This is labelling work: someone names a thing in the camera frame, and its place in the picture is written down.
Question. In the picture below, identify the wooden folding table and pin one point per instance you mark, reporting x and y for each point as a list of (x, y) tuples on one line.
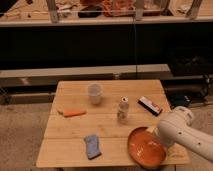
[(63, 143)]

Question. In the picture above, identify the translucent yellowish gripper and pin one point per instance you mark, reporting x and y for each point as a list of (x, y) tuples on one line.
[(153, 130)]

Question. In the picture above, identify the clear plastic cup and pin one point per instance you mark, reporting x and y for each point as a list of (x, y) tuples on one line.
[(94, 91)]

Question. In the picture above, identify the orange toy carrot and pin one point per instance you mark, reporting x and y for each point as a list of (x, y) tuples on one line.
[(71, 112)]

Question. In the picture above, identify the small clear plastic bottle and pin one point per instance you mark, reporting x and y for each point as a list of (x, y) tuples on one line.
[(123, 108)]

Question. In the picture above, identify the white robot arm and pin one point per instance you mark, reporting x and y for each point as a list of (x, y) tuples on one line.
[(175, 127)]

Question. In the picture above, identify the orange ceramic bowl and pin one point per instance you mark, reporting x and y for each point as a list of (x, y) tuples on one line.
[(145, 149)]

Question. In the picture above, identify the grey metal bench beam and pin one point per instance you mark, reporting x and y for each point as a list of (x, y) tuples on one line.
[(51, 76)]

